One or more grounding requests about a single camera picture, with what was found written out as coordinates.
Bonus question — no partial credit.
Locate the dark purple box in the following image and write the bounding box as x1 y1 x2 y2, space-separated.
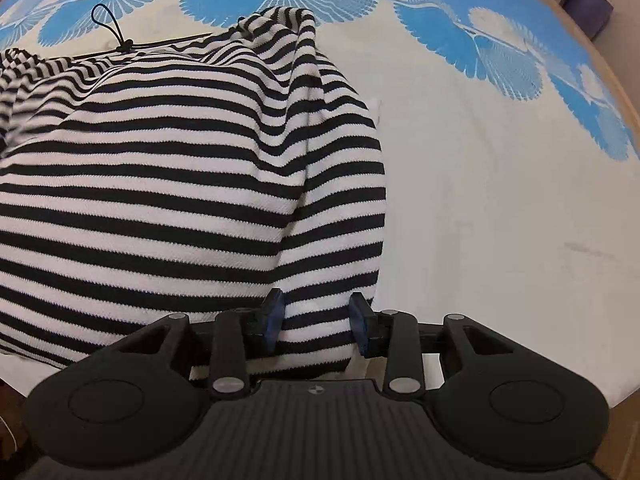
559 0 614 39

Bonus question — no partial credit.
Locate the blue white printed bedsheet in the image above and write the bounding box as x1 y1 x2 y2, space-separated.
0 0 640 411

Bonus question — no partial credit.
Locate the tan bed frame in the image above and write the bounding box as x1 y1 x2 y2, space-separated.
492 0 640 128

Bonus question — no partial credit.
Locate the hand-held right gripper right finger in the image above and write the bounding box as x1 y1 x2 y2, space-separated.
349 291 521 395

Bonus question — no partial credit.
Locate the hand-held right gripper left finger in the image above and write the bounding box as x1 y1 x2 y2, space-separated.
115 287 287 395

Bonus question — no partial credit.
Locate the black white striped garment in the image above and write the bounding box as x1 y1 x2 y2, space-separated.
0 6 388 382

